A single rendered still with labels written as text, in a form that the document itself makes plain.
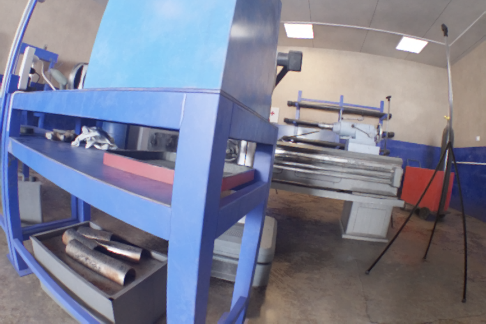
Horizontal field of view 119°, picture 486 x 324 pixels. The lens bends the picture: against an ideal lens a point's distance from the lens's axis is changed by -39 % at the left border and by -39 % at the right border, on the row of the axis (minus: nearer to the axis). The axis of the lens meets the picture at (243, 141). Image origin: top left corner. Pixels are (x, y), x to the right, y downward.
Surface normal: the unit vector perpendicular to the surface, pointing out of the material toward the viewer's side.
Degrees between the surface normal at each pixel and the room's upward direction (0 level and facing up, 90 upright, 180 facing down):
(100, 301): 90
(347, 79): 90
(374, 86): 90
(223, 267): 90
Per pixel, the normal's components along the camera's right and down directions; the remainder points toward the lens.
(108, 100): -0.31, -0.05
